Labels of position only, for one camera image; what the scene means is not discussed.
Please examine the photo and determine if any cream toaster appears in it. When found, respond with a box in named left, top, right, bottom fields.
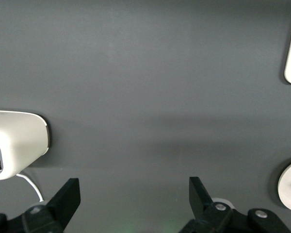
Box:
left=0, top=109, right=51, bottom=182

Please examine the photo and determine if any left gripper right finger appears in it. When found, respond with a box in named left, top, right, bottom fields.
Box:
left=178, top=176, right=291, bottom=233

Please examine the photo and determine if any white toaster power cord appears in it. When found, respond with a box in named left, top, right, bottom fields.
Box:
left=15, top=172, right=45, bottom=202

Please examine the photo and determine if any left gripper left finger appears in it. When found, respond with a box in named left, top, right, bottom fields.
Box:
left=0, top=177, right=81, bottom=233

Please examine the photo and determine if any dark grey table mat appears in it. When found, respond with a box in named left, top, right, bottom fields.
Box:
left=0, top=0, right=291, bottom=233

